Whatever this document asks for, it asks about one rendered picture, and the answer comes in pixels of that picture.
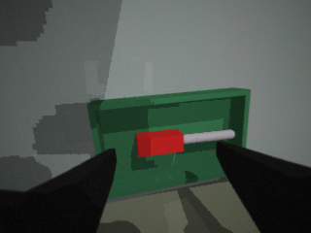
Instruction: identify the green tray floor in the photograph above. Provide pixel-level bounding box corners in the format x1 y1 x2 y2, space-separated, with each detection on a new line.
99 97 231 181

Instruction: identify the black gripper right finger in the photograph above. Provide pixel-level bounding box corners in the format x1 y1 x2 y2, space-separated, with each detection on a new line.
216 141 311 233

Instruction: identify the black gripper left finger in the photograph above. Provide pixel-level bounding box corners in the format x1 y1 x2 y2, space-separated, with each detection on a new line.
0 149 117 233

